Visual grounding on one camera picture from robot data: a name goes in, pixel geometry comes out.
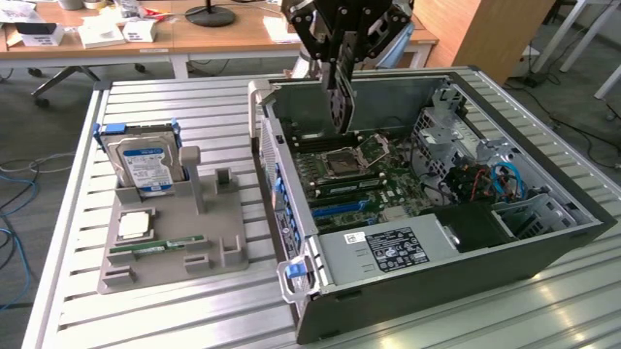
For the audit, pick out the blue expansion slot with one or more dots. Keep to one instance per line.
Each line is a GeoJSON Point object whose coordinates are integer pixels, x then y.
{"type": "Point", "coordinates": [339, 210]}

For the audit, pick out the office chair base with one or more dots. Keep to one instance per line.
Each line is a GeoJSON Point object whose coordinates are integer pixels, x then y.
{"type": "Point", "coordinates": [57, 80]}

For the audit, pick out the white table frame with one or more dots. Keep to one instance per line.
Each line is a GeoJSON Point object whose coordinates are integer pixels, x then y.
{"type": "Point", "coordinates": [573, 54]}

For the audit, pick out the tape roll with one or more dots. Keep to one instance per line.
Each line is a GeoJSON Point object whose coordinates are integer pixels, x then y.
{"type": "Point", "coordinates": [92, 3]}

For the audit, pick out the hard disk blue carrier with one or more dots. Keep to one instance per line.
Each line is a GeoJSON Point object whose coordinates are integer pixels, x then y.
{"type": "Point", "coordinates": [146, 171]}

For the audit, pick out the grey power supply unit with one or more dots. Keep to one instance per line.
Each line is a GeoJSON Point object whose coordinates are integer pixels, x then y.
{"type": "Point", "coordinates": [349, 254]}

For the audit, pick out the open black PC case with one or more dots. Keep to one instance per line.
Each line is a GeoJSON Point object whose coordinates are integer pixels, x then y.
{"type": "Point", "coordinates": [437, 298]}

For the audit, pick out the green RAM stick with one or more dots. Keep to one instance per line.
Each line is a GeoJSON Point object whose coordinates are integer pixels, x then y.
{"type": "Point", "coordinates": [155, 246]}

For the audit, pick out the black connector bundle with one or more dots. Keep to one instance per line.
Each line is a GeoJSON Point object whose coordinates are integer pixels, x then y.
{"type": "Point", "coordinates": [458, 181]}

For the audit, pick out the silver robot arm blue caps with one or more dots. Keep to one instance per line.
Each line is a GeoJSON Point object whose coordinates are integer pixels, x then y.
{"type": "Point", "coordinates": [306, 62]}

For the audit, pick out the silver CPU chip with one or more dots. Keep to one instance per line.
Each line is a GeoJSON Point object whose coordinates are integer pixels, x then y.
{"type": "Point", "coordinates": [133, 225]}

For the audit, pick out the black plastic shroud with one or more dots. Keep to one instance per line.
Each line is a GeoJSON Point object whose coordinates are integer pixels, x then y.
{"type": "Point", "coordinates": [475, 225]}

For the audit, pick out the tall metal disk bay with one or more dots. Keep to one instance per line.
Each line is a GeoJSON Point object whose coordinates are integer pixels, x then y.
{"type": "Point", "coordinates": [441, 145]}

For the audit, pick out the green motherboard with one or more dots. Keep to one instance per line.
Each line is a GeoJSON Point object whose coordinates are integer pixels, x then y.
{"type": "Point", "coordinates": [387, 185]}

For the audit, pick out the grey cup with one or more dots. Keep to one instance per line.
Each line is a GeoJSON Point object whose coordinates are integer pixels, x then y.
{"type": "Point", "coordinates": [71, 4]}

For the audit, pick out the CPU socket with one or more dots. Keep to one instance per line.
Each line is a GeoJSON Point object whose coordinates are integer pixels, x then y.
{"type": "Point", "coordinates": [344, 161]}

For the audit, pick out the low metal disk bay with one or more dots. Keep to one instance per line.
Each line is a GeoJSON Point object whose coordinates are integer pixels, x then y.
{"type": "Point", "coordinates": [533, 214]}

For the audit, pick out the black round stand base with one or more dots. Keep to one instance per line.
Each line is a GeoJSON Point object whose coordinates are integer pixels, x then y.
{"type": "Point", "coordinates": [210, 16]}

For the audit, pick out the wooden desk white frame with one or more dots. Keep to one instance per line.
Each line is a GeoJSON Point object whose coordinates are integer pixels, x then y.
{"type": "Point", "coordinates": [242, 36]}
{"type": "Point", "coordinates": [72, 52]}

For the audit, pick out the white box black lid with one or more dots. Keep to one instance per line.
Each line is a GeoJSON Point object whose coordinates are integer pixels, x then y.
{"type": "Point", "coordinates": [41, 34]}

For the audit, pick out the white booklet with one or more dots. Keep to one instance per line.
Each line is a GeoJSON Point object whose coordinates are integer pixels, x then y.
{"type": "Point", "coordinates": [274, 31]}

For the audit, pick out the printed paper sheets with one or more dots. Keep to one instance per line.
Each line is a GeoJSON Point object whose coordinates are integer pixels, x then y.
{"type": "Point", "coordinates": [16, 14]}

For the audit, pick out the grey plastic parts rack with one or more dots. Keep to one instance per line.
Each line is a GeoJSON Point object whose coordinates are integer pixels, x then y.
{"type": "Point", "coordinates": [170, 218]}

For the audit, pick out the metal socket cover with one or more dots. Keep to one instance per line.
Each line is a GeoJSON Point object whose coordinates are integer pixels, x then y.
{"type": "Point", "coordinates": [375, 149]}

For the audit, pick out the white labelled box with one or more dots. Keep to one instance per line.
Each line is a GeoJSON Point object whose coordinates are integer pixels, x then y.
{"type": "Point", "coordinates": [139, 32]}

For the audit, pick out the wooden cabinet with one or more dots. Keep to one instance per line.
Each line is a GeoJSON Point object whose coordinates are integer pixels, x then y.
{"type": "Point", "coordinates": [509, 29]}

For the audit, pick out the silver chipset heatsink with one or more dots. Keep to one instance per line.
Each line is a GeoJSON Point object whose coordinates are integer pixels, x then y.
{"type": "Point", "coordinates": [395, 214]}

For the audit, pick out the black case switch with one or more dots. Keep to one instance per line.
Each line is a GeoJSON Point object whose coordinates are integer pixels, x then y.
{"type": "Point", "coordinates": [279, 139]}

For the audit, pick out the open white box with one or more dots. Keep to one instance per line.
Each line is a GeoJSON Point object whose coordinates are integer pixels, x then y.
{"type": "Point", "coordinates": [101, 34]}

